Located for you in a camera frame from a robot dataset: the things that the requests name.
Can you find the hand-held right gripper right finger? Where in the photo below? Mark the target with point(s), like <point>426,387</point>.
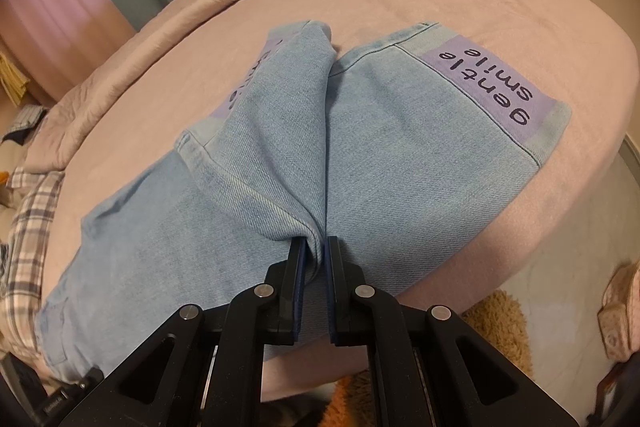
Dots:
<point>331,287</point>

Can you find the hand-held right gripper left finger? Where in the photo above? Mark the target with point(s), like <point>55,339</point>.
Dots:
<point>299,287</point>

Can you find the light blue denim pants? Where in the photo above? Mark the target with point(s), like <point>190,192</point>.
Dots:
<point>410,167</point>

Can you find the brown fluffy rug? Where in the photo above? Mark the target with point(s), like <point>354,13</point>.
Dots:
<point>500,332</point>

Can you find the plaid pillow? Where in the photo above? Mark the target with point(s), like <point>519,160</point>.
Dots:
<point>30,227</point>

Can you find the striped folded clothing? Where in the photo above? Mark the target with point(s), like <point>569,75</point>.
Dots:
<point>25,119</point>

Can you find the pink folded quilt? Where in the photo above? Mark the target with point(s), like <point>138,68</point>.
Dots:
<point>200,7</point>

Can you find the yellow hanging cloth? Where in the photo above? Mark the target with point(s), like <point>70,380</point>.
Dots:
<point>12,77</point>

